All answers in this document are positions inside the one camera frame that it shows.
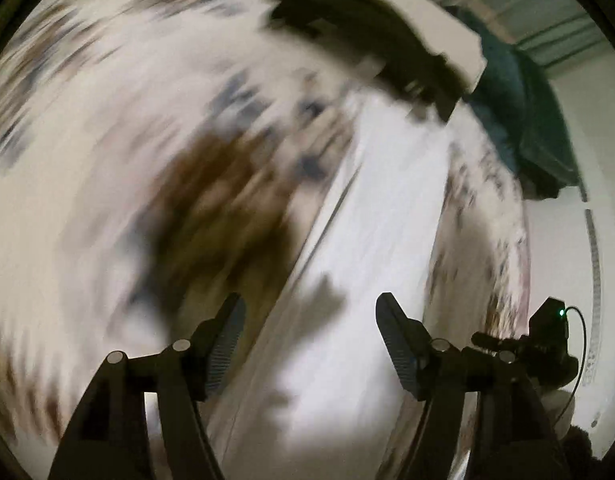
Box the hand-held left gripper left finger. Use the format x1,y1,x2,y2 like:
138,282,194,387
48,292,247,480

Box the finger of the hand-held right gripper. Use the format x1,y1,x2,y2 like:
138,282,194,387
471,331,522,356

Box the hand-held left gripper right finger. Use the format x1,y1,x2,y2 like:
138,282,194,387
376,292,574,480

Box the white cloth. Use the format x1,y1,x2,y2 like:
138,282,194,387
208,94,488,480

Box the printed blanket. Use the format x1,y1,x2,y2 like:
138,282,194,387
0,0,534,480

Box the teal cloth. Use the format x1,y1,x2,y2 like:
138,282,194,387
445,4,582,202

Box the dark cloth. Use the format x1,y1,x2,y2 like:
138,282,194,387
265,0,477,122

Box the white board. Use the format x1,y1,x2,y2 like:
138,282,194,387
355,0,489,92

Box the black cable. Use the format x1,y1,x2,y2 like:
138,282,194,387
551,307,588,433

